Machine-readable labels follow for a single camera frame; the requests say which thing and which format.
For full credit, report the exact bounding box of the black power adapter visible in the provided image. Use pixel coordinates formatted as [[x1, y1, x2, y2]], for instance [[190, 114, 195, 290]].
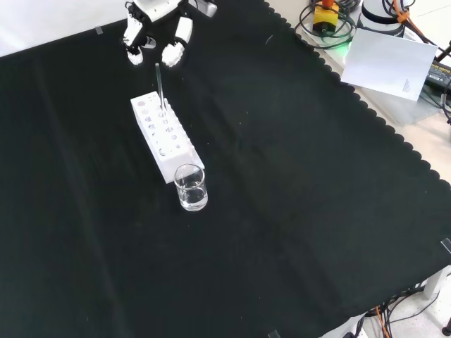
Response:
[[424, 58, 451, 89]]

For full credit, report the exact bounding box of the green cable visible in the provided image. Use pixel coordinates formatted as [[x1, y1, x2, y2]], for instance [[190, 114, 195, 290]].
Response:
[[299, 0, 359, 50]]

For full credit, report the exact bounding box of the clear glass rod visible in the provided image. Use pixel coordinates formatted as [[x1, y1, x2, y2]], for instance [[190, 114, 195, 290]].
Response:
[[154, 63, 166, 111]]

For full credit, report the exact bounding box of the clear glass beaker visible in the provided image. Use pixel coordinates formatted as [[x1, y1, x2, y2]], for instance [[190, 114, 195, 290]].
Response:
[[173, 163, 210, 213]]

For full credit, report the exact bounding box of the white test tube rack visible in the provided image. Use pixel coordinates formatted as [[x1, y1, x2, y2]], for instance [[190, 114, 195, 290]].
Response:
[[130, 90, 206, 184]]

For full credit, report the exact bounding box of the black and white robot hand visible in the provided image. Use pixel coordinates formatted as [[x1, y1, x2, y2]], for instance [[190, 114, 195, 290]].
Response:
[[121, 0, 218, 68]]

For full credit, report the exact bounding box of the yellow stop button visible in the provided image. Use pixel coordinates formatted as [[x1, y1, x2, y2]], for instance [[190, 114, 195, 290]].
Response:
[[312, 0, 341, 33]]

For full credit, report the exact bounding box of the black bench cloth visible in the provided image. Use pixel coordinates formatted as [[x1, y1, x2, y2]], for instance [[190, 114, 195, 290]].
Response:
[[0, 0, 451, 338]]

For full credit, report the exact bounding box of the orange cable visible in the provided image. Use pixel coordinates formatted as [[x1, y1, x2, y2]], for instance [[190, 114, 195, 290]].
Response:
[[394, 0, 412, 24]]

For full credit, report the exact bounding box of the pale board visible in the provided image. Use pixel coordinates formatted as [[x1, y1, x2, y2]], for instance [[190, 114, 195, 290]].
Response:
[[340, 27, 439, 103]]

